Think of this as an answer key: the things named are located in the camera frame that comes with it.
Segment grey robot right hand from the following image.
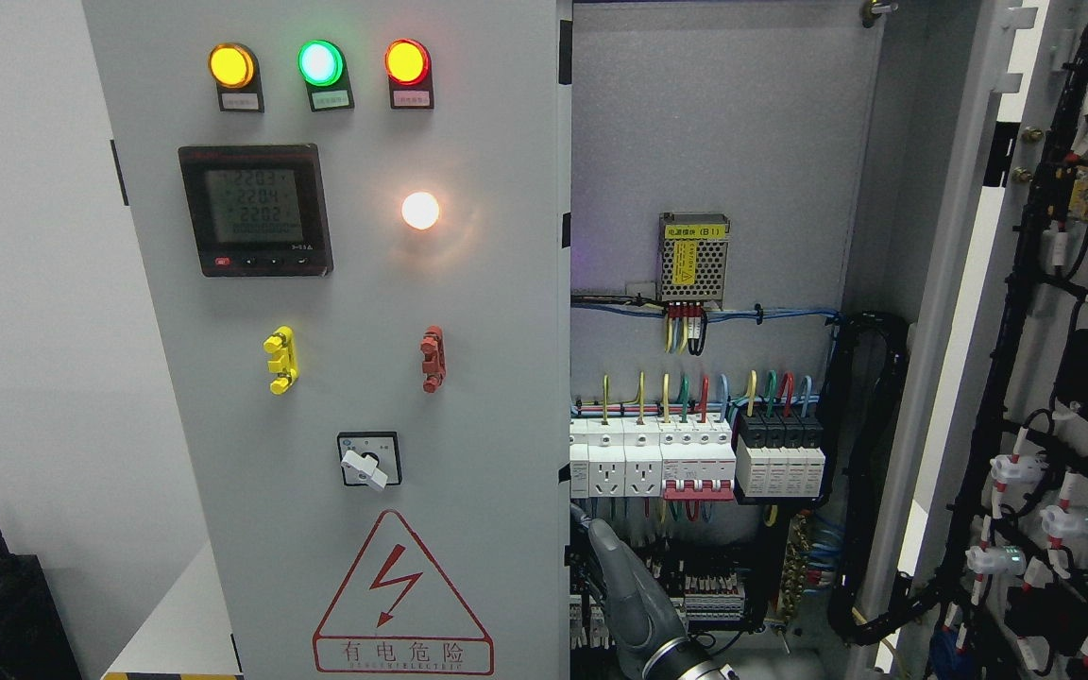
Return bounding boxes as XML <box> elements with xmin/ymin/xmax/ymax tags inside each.
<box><xmin>569</xmin><ymin>504</ymin><xmax>739</xmax><ymax>679</ymax></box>

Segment grey cabinet door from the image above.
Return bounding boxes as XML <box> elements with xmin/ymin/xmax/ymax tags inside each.
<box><xmin>830</xmin><ymin>1</ymin><xmax>1088</xmax><ymax>679</ymax></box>
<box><xmin>85</xmin><ymin>1</ymin><xmax>571</xmax><ymax>679</ymax></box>

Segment lower relay terminal row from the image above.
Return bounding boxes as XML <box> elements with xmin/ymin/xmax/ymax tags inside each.
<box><xmin>566</xmin><ymin>545</ymin><xmax>747</xmax><ymax>650</ymax></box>

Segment brass ground terminal bar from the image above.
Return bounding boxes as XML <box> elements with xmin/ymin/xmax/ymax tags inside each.
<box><xmin>776</xmin><ymin>509</ymin><xmax>812</xmax><ymax>620</ymax></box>

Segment white socket breaker row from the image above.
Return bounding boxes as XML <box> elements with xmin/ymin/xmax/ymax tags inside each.
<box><xmin>569</xmin><ymin>415</ymin><xmax>737</xmax><ymax>500</ymax></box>

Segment black white surge protector modules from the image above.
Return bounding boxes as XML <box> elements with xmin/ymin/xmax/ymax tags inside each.
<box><xmin>733</xmin><ymin>412</ymin><xmax>828</xmax><ymax>504</ymax></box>

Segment red electric hazard warning sticker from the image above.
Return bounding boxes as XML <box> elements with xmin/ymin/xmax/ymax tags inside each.
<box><xmin>314</xmin><ymin>509</ymin><xmax>495</xmax><ymax>676</ymax></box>

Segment metal mesh power supply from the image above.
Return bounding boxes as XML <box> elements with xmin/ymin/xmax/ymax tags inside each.
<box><xmin>656</xmin><ymin>212</ymin><xmax>731</xmax><ymax>304</ymax></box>

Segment white glowing indicator light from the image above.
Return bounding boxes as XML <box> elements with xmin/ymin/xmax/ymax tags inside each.
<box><xmin>400</xmin><ymin>191</ymin><xmax>441</xmax><ymax>230</ymax></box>

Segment black digital power meter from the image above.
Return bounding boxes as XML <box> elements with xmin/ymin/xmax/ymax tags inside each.
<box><xmin>178</xmin><ymin>144</ymin><xmax>333</xmax><ymax>277</ymax></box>

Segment red indicator light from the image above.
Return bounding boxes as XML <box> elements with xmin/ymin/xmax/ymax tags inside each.
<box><xmin>384</xmin><ymin>39</ymin><xmax>434</xmax><ymax>111</ymax></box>

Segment black box at left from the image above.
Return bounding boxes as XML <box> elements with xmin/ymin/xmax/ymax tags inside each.
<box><xmin>0</xmin><ymin>528</ymin><xmax>82</xmax><ymax>679</ymax></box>

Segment green indicator light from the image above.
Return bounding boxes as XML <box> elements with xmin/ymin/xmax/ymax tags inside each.
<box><xmin>297</xmin><ymin>40</ymin><xmax>354</xmax><ymax>112</ymax></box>

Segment yellow indicator light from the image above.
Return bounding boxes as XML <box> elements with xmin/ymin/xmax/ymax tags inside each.
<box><xmin>208</xmin><ymin>42</ymin><xmax>264</xmax><ymax>112</ymax></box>

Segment black wrapped cable bundle right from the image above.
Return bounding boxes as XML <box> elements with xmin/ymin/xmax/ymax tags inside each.
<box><xmin>823</xmin><ymin>314</ymin><xmax>913</xmax><ymax>620</ymax></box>

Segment white rotary selector switch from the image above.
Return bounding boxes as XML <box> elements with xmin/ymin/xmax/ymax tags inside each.
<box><xmin>336</xmin><ymin>432</ymin><xmax>401</xmax><ymax>490</ymax></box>

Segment red terminal post block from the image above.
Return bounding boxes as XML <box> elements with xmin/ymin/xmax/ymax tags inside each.
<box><xmin>419</xmin><ymin>326</ymin><xmax>448</xmax><ymax>393</ymax></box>

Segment yellow terminal post block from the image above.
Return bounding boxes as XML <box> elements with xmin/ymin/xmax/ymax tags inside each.
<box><xmin>263</xmin><ymin>326</ymin><xmax>299</xmax><ymax>396</ymax></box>

